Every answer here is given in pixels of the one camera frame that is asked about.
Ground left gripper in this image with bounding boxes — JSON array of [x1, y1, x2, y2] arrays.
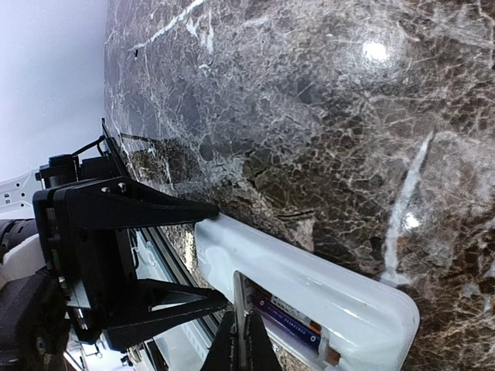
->
[[33, 177, 228, 352]]

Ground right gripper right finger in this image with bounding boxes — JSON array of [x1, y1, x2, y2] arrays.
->
[[245, 311, 282, 371]]

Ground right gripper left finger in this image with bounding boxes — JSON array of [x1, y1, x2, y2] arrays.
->
[[200, 311, 238, 371]]

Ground purple battery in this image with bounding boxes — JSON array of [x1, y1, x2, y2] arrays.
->
[[251, 294, 321, 352]]

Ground white remote control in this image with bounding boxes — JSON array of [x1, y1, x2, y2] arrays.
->
[[194, 215, 420, 370]]

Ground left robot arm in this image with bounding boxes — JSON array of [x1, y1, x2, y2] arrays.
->
[[1, 155, 227, 370]]

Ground white slotted cable duct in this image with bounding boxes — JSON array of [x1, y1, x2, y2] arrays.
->
[[135, 227, 221, 370]]

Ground black front rail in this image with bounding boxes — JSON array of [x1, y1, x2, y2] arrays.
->
[[101, 117, 220, 339]]

